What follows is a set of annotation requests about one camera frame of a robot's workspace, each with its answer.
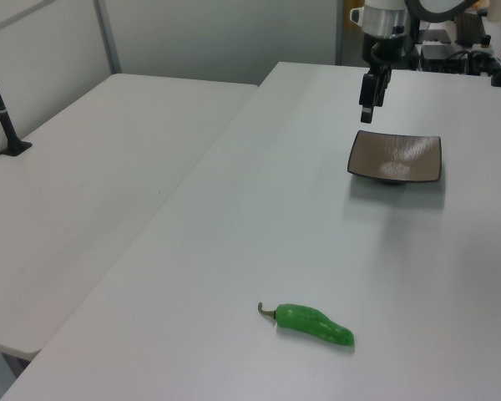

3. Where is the green chili pepper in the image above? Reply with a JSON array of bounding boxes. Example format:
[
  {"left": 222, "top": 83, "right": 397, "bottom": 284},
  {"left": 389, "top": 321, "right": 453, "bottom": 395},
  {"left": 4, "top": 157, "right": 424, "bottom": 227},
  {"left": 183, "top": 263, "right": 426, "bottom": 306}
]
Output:
[{"left": 256, "top": 302, "right": 356, "bottom": 348}]

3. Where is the yellow background object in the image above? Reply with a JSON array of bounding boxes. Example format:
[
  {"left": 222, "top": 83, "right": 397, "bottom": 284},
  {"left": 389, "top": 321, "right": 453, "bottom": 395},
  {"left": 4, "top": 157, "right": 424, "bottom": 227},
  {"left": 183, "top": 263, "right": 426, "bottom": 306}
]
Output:
[{"left": 343, "top": 0, "right": 363, "bottom": 29}]

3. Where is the bundle of black cables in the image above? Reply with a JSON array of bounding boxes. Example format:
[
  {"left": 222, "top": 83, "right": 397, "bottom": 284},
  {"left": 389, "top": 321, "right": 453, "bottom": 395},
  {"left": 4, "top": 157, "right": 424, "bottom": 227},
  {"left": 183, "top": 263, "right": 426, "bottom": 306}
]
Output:
[{"left": 453, "top": 48, "right": 501, "bottom": 78}]

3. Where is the black camera stand pole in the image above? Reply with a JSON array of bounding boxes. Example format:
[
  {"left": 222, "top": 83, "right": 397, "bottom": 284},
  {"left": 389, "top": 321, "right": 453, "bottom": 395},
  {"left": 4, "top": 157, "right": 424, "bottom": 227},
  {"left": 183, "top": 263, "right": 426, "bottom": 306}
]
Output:
[{"left": 0, "top": 43, "right": 33, "bottom": 157}]

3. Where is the black electronics box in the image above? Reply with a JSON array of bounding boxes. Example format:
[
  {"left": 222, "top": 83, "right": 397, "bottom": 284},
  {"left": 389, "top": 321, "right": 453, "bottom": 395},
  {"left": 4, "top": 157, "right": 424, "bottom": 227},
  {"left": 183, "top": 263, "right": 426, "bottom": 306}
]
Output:
[{"left": 419, "top": 43, "right": 458, "bottom": 72}]

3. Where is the white side table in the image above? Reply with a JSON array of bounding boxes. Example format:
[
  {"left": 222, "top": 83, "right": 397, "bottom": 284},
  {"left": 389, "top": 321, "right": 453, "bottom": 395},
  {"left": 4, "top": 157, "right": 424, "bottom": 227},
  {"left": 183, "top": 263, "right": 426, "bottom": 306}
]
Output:
[{"left": 0, "top": 73, "right": 260, "bottom": 362}]

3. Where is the square brown ceramic plate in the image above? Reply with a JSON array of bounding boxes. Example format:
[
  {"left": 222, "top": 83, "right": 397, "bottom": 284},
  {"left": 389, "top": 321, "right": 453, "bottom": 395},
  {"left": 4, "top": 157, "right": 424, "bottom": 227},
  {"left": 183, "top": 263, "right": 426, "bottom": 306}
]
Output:
[{"left": 347, "top": 129, "right": 443, "bottom": 186}]

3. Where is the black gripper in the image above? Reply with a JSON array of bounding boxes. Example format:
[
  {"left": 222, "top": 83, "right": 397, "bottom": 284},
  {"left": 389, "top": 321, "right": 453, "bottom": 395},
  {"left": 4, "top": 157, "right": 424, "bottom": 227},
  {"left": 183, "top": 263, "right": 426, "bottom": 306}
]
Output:
[{"left": 358, "top": 33, "right": 404, "bottom": 124}]

